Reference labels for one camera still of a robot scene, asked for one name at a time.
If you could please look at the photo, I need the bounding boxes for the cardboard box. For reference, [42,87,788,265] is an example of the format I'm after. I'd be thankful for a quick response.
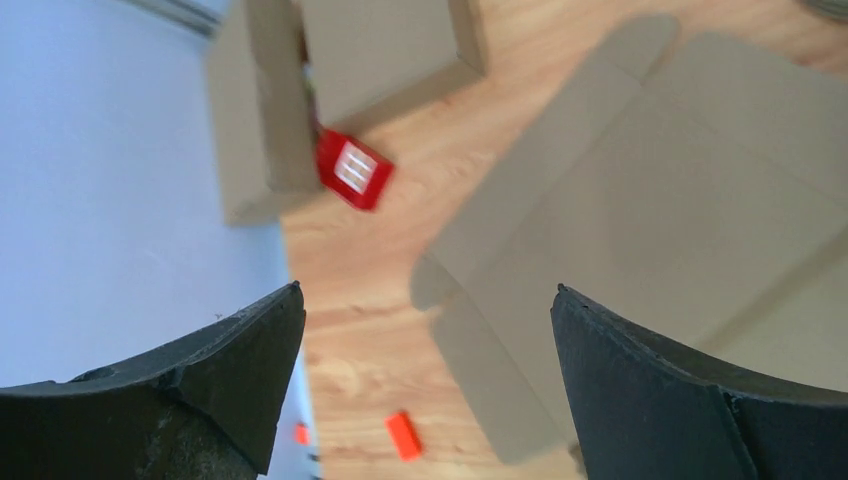
[410,14,847,464]
[301,0,486,134]
[206,1,323,226]

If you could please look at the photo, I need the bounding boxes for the red plastic block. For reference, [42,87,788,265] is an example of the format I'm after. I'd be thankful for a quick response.
[316,129,395,211]

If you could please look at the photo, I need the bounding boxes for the folded cardboard box upright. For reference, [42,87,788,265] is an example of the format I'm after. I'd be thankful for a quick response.
[301,0,486,134]

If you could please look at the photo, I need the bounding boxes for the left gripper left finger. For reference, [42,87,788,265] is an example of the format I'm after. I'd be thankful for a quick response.
[1,282,306,479]

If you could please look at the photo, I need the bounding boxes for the orange plastic piece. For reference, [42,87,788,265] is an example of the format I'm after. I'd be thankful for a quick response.
[385,410,423,462]

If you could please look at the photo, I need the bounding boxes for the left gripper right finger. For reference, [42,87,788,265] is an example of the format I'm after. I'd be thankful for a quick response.
[550,285,847,479]

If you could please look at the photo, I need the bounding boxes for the orange button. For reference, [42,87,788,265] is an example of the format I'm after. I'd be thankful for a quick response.
[294,423,311,446]

